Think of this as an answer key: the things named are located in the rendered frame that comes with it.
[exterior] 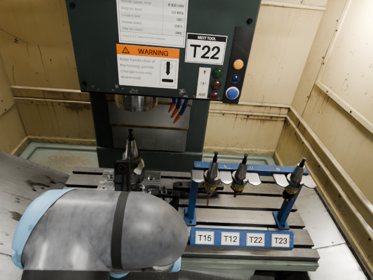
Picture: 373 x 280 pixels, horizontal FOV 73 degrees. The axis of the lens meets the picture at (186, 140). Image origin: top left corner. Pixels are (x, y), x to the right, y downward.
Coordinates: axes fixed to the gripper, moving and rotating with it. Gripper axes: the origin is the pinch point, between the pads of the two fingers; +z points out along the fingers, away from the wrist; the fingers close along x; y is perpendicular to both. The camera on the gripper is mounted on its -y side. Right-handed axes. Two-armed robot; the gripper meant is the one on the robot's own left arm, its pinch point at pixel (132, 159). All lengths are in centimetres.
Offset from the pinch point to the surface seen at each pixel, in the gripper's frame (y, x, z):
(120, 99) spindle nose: -19.7, -4.6, 7.6
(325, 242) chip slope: 47, 92, 1
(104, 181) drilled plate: 29.8, -17.9, 18.1
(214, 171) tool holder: 3.0, 30.2, -0.7
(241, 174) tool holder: 3.9, 40.6, -0.8
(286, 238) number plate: 34, 66, -6
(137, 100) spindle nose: -20.6, 1.4, 6.3
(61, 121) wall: 47, -72, 96
